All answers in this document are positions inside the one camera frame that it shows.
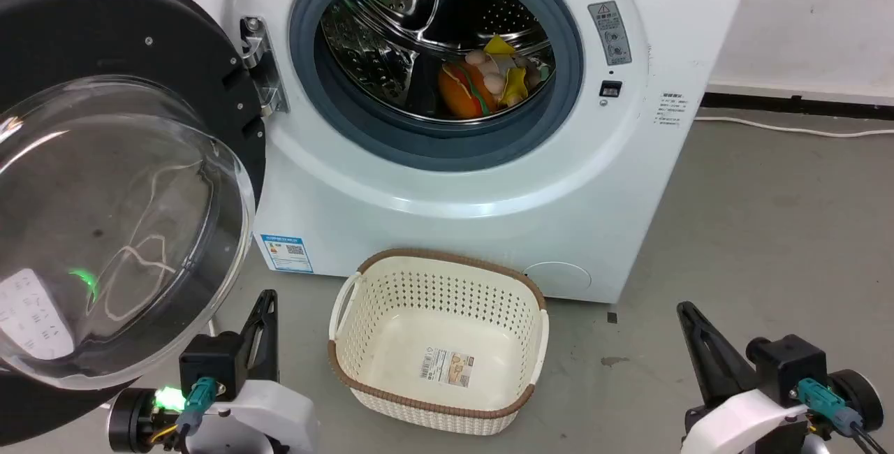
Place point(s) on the orange plush burger toy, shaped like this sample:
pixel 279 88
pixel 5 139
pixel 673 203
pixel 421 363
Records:
pixel 461 94

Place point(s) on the white front-load washing machine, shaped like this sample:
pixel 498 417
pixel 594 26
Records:
pixel 433 209

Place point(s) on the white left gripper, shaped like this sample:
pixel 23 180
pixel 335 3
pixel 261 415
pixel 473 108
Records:
pixel 265 415

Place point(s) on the blue energy label sticker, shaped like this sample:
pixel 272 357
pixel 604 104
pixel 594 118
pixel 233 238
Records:
pixel 286 253

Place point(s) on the grey warning sticker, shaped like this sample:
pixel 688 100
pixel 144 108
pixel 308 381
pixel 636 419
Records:
pixel 610 33

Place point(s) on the black baseboard strip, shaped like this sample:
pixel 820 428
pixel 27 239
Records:
pixel 796 105

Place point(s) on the black washer door glass bowl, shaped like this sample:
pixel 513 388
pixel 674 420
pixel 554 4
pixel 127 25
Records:
pixel 105 181

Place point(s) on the metal door hinge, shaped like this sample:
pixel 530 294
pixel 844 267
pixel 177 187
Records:
pixel 262 63

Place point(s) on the small printed text sticker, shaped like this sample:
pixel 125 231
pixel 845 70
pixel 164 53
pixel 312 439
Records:
pixel 673 109

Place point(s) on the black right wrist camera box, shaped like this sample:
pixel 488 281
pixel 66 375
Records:
pixel 786 367

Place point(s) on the cream plastic laundry basket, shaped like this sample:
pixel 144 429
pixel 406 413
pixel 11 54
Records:
pixel 447 356

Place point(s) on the round filter cover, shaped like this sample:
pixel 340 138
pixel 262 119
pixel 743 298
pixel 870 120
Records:
pixel 559 281

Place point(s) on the stainless steel washer drum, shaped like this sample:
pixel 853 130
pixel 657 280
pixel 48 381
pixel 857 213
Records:
pixel 391 28

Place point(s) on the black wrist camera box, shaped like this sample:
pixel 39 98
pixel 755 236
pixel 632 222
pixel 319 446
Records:
pixel 786 367
pixel 209 363

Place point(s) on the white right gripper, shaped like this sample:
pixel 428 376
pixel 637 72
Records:
pixel 740 426

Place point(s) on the paper basket label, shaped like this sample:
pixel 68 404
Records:
pixel 445 367

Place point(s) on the black door latch slot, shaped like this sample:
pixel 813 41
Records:
pixel 610 89

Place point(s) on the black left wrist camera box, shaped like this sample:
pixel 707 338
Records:
pixel 209 363

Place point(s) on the doll with yellow clothes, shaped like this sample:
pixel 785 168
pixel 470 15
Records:
pixel 513 80

